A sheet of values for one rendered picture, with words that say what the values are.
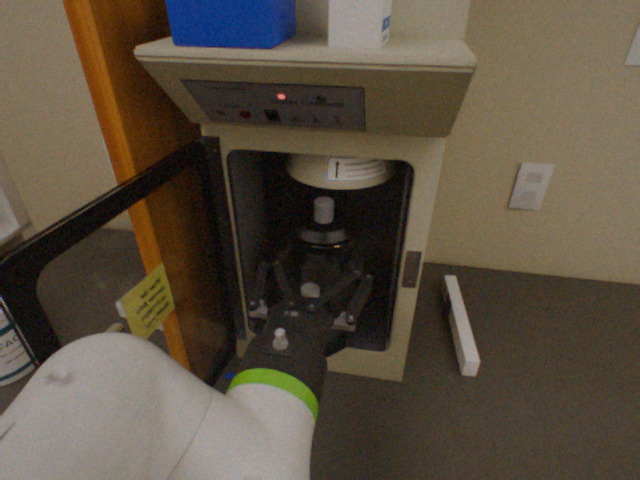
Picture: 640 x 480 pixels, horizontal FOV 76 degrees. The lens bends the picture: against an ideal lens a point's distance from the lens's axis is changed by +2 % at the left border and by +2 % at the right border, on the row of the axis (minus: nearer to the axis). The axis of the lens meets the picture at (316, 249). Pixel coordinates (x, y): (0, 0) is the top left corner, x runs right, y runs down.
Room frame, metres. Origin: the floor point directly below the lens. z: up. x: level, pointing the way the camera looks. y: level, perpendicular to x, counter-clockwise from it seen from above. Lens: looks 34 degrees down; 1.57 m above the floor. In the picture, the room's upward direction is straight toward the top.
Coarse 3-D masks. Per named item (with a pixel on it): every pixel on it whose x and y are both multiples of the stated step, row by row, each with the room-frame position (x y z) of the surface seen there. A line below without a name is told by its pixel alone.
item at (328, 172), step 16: (288, 160) 0.60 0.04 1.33; (304, 160) 0.56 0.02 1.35; (320, 160) 0.55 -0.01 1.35; (336, 160) 0.54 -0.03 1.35; (352, 160) 0.54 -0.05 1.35; (368, 160) 0.55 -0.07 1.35; (384, 160) 0.56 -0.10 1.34; (304, 176) 0.55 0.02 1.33; (320, 176) 0.54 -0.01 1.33; (336, 176) 0.53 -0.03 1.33; (352, 176) 0.53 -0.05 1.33; (368, 176) 0.54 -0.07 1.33; (384, 176) 0.55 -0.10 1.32
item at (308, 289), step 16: (288, 224) 0.52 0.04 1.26; (304, 240) 0.48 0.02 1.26; (352, 240) 0.48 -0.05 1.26; (304, 256) 0.48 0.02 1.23; (320, 256) 0.47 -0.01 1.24; (336, 256) 0.47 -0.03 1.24; (304, 272) 0.48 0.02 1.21; (320, 272) 0.47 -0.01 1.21; (336, 272) 0.47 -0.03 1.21; (304, 288) 0.48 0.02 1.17; (320, 288) 0.47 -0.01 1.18; (336, 336) 0.47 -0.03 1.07
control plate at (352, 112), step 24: (192, 96) 0.47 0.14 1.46; (216, 96) 0.46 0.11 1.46; (240, 96) 0.46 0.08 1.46; (264, 96) 0.45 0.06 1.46; (288, 96) 0.44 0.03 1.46; (312, 96) 0.44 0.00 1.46; (336, 96) 0.43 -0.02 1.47; (360, 96) 0.42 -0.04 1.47; (216, 120) 0.50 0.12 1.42; (240, 120) 0.50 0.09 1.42; (264, 120) 0.49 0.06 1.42; (288, 120) 0.48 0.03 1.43; (312, 120) 0.47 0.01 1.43; (360, 120) 0.46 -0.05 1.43
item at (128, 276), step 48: (192, 144) 0.50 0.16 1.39; (192, 192) 0.48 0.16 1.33; (96, 240) 0.33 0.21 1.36; (144, 240) 0.39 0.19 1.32; (192, 240) 0.46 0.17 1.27; (48, 288) 0.27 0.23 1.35; (96, 288) 0.31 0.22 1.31; (144, 288) 0.37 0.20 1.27; (192, 288) 0.44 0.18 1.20; (144, 336) 0.35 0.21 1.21; (192, 336) 0.42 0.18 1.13
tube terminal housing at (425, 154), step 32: (320, 0) 0.52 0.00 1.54; (416, 0) 0.50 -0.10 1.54; (448, 0) 0.49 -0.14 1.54; (320, 32) 0.52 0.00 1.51; (416, 32) 0.50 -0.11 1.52; (448, 32) 0.49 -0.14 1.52; (224, 128) 0.54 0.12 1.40; (256, 128) 0.53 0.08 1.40; (224, 160) 0.54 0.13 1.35; (416, 160) 0.49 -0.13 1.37; (416, 192) 0.49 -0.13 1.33; (416, 224) 0.49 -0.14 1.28; (416, 288) 0.49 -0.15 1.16; (352, 352) 0.51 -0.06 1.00; (384, 352) 0.50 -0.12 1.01
